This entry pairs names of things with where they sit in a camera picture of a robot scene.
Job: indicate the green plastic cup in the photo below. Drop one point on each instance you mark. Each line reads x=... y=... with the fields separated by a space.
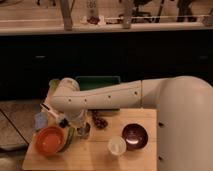
x=53 y=83

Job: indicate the black office chair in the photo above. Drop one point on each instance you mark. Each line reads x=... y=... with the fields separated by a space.
x=139 y=14

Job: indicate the white cup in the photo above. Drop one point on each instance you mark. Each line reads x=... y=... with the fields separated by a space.
x=117 y=146

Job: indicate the dark brown bowl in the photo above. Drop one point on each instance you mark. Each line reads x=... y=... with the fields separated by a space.
x=135 y=136

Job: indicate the small metal cup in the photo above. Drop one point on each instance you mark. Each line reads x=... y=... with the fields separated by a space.
x=83 y=132

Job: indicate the bunch of dark grapes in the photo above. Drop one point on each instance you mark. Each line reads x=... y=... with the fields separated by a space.
x=99 y=122

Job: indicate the green plastic tray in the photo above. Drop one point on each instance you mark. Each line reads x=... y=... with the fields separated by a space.
x=93 y=82

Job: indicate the white handled knife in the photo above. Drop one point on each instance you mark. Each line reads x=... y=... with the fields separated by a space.
x=58 y=117

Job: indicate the person legs in background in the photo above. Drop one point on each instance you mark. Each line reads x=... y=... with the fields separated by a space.
x=185 y=11

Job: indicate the orange plastic bowl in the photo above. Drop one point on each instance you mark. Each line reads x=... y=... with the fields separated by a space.
x=49 y=140

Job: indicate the green cucumber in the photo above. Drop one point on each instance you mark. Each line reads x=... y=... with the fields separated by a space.
x=69 y=139

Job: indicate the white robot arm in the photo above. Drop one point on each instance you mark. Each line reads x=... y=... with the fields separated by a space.
x=184 y=107

